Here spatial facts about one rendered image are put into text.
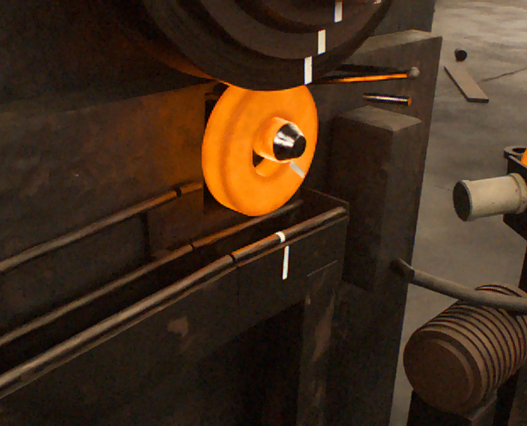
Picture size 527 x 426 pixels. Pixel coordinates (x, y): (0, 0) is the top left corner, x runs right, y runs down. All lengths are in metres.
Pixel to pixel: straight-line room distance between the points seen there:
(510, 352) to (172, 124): 0.58
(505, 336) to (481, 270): 1.35
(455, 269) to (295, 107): 1.66
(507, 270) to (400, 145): 1.55
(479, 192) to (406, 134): 0.18
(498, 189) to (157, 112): 0.54
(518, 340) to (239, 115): 0.57
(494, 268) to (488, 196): 1.38
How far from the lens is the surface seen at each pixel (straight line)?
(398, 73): 0.80
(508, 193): 1.12
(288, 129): 0.78
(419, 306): 2.18
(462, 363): 1.03
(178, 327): 0.75
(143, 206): 0.78
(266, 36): 0.70
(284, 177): 0.84
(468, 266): 2.45
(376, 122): 0.97
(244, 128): 0.76
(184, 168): 0.83
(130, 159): 0.77
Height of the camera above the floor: 1.07
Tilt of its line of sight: 23 degrees down
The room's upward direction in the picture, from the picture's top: 3 degrees clockwise
